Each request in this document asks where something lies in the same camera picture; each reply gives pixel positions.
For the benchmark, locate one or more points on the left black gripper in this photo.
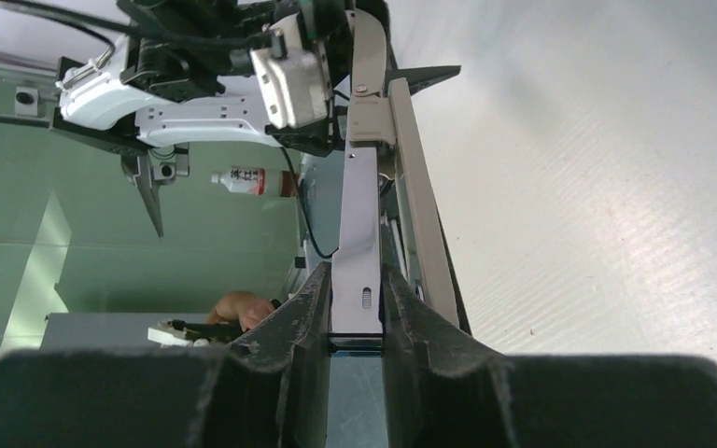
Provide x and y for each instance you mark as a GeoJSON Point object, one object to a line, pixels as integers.
{"type": "Point", "coordinates": [189, 50]}

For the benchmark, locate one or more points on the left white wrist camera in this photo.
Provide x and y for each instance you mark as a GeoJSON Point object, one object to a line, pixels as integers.
{"type": "Point", "coordinates": [294, 84]}

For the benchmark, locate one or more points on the white bottle red label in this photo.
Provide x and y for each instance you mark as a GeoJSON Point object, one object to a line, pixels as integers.
{"type": "Point", "coordinates": [256, 181]}

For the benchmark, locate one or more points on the person's hand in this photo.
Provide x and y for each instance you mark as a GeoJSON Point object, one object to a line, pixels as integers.
{"type": "Point", "coordinates": [242, 307]}

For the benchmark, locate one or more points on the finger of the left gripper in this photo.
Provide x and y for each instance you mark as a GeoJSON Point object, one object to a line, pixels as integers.
{"type": "Point", "coordinates": [421, 78]}

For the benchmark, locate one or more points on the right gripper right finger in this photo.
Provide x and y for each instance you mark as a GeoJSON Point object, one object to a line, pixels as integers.
{"type": "Point", "coordinates": [445, 389]}

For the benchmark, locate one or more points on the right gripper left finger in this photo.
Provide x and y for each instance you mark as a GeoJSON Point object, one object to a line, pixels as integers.
{"type": "Point", "coordinates": [268, 388]}

